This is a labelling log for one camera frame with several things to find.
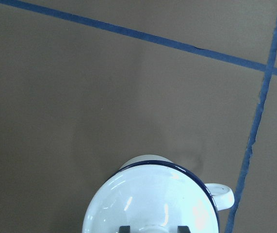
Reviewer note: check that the white cup lid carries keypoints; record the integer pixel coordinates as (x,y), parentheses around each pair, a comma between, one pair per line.
(152,197)

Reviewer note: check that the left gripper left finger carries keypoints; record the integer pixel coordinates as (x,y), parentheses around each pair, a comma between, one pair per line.
(124,229)

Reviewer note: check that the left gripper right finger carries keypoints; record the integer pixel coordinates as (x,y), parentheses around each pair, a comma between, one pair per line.
(183,229)

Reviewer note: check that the white enamel cup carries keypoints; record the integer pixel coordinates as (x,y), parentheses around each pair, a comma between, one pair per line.
(222,195)

